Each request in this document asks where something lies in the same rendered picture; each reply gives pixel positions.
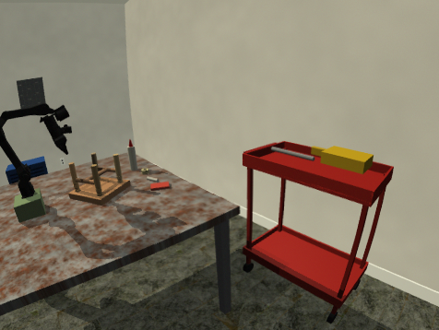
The red flat block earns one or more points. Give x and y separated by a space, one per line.
159 186

